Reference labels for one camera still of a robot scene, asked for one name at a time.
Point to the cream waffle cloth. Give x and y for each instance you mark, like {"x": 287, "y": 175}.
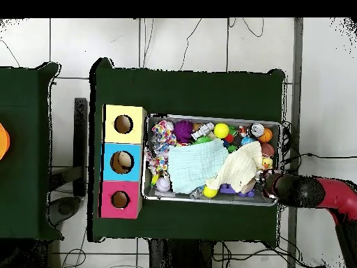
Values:
{"x": 239, "y": 167}

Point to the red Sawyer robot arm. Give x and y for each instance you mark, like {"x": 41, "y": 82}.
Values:
{"x": 301, "y": 191}

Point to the wooden box with three holes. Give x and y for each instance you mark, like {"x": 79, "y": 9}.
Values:
{"x": 131, "y": 170}

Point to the shallow clear mesh bin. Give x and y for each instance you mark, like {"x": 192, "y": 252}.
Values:
{"x": 228, "y": 200}

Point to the purple spiky ball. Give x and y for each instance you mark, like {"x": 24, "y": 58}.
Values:
{"x": 183, "y": 131}

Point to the colourful confetti print packet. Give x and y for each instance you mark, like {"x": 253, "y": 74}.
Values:
{"x": 164, "y": 132}

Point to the mint waffle cloth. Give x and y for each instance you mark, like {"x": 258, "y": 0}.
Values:
{"x": 195, "y": 164}

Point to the white baseball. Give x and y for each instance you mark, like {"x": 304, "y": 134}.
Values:
{"x": 163, "y": 184}

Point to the yellow ball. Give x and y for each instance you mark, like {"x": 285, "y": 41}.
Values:
{"x": 209, "y": 192}
{"x": 221, "y": 130}

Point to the dark green tablecloth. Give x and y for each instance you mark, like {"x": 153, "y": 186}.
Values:
{"x": 181, "y": 92}
{"x": 22, "y": 111}

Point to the silver drink can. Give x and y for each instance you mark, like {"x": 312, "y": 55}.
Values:
{"x": 256, "y": 130}

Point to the orange toy basketball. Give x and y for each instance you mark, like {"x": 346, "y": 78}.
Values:
{"x": 267, "y": 136}

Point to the brown toy football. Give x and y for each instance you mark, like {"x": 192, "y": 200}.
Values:
{"x": 268, "y": 150}

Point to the dark grey floor base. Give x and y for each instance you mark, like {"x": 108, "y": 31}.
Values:
{"x": 65, "y": 208}

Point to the orange round object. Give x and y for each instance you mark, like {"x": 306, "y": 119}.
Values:
{"x": 3, "y": 142}

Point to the silver toy camera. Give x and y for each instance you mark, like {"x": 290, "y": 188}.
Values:
{"x": 202, "y": 131}

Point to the black pedestal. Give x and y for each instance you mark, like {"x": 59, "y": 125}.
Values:
{"x": 178, "y": 254}

